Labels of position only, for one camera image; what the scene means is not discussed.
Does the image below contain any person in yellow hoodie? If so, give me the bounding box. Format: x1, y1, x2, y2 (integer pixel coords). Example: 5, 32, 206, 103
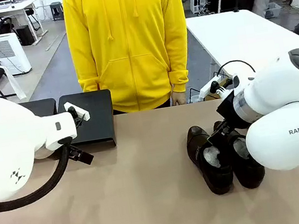
61, 0, 199, 121

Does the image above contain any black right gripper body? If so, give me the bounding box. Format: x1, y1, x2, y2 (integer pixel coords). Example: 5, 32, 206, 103
213, 89, 253, 133

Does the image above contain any thin black camera cable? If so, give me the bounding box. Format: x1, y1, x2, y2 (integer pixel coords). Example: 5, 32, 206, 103
214, 57, 257, 80

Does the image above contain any person's left forearm yellow sleeve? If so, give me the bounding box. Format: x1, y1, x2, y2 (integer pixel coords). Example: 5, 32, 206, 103
161, 35, 196, 95

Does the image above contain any black computer tower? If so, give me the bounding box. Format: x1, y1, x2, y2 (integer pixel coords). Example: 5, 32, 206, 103
15, 23, 36, 48

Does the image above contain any white table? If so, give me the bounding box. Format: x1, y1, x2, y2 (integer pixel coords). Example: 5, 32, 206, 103
185, 1, 299, 83

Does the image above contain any black leather shoe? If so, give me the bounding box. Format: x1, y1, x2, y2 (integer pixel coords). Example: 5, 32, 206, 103
183, 121, 237, 199
212, 115, 269, 194

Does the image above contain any white paper shoe stuffing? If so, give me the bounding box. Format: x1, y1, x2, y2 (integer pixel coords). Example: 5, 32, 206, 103
202, 144, 222, 169
231, 136, 252, 162

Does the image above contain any white air purifier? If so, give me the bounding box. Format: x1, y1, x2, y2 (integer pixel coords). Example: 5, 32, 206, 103
0, 30, 33, 79

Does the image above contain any grey storage bin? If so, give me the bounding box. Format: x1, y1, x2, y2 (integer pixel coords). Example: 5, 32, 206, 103
263, 1, 284, 19

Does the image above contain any grey stool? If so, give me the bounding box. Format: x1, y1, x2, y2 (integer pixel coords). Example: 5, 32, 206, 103
50, 1, 65, 22

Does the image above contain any person's left hand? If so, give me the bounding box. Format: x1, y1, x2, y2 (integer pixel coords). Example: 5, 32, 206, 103
170, 89, 189, 107

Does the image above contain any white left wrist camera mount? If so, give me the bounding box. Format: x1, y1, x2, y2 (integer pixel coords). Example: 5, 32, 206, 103
62, 98, 92, 128

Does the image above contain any black metal shoe stand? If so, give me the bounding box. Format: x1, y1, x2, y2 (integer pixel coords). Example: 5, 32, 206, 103
18, 97, 58, 120
55, 88, 119, 154

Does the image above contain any black braided left arm hose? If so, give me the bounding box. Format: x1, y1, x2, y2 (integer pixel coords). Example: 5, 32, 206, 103
0, 142, 80, 213

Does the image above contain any white computer case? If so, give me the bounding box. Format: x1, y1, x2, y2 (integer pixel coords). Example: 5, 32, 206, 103
190, 0, 209, 16

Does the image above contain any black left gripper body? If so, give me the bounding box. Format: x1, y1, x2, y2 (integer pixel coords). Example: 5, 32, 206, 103
68, 140, 95, 169

